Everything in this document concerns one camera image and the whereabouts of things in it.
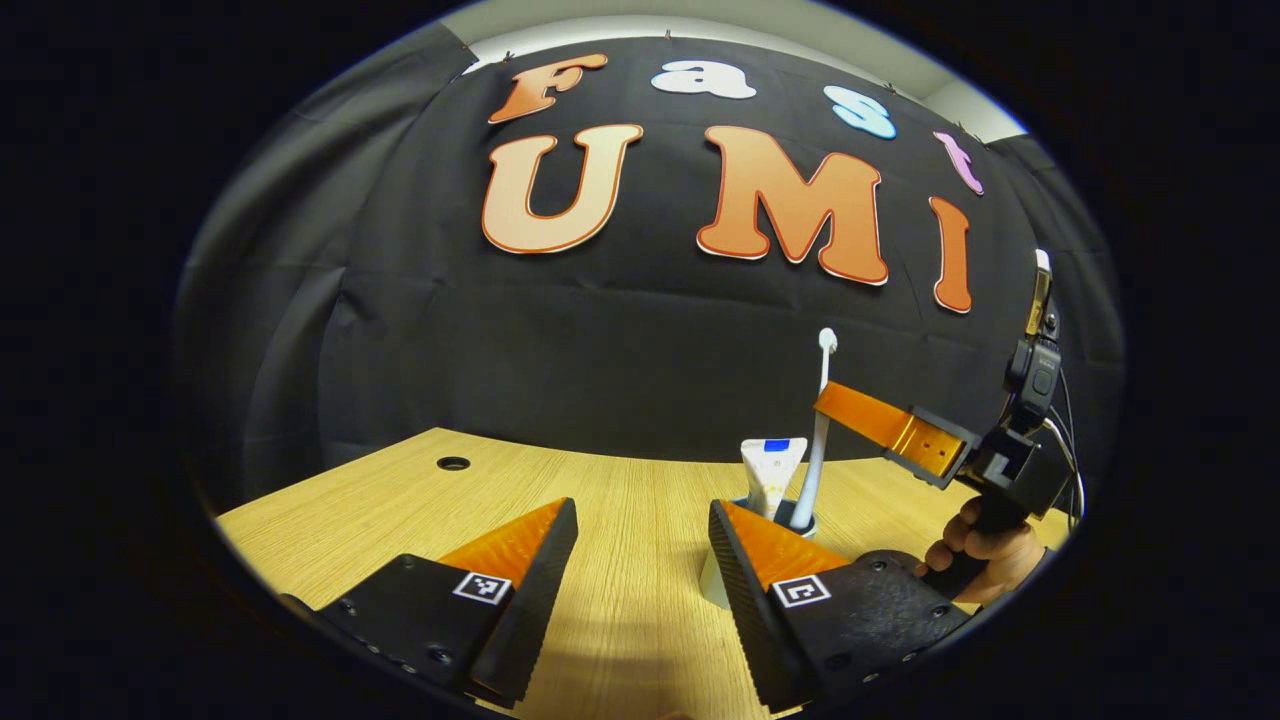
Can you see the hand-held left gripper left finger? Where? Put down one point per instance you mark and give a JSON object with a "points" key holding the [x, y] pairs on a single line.
{"points": [[530, 600]]}

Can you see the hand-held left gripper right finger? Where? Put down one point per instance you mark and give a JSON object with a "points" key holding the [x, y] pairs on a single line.
{"points": [[750, 600]]}

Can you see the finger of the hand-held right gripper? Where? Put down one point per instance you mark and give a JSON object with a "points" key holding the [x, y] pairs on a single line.
{"points": [[880, 425]]}

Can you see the white toothbrush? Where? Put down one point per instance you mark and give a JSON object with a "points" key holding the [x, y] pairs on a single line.
{"points": [[818, 440]]}

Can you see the white toothpaste tube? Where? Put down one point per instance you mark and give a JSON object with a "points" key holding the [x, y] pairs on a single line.
{"points": [[772, 475]]}

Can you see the wooden desktop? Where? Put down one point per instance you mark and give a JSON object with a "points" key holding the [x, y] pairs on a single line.
{"points": [[630, 560]]}

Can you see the black backdrop cloth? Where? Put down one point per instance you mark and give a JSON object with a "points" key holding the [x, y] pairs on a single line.
{"points": [[600, 350]]}

